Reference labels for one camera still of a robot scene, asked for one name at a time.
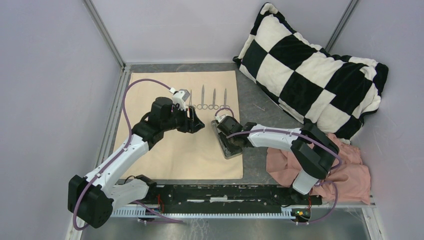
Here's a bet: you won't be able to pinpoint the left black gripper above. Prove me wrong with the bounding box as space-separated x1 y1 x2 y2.
162 104 205 134

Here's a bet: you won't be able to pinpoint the steel scissors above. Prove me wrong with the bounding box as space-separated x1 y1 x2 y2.
208 89 219 110
220 88 229 108
196 85 208 110

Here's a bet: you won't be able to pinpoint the beige cloth wrap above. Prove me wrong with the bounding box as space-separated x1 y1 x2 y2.
124 70 243 180

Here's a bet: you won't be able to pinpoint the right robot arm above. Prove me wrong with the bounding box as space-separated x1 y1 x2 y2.
211 114 342 204

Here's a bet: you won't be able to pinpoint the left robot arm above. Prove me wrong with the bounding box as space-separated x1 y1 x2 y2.
67 97 205 231

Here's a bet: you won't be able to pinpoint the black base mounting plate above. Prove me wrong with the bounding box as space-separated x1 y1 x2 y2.
141 184 323 214

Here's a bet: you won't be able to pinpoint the black white checkered pillow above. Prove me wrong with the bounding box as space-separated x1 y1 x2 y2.
233 2 389 143

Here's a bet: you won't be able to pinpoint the pink crumpled cloth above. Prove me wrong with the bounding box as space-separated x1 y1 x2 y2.
266 133 371 205

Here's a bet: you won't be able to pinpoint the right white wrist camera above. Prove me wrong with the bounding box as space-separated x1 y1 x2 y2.
215 114 230 125

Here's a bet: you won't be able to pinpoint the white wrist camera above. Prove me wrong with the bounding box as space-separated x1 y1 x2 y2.
215 114 230 125
169 87 190 111

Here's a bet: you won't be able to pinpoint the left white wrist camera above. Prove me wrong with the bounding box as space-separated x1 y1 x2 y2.
169 87 190 111

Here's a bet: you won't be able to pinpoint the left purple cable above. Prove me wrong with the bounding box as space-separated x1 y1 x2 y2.
72 78 185 232

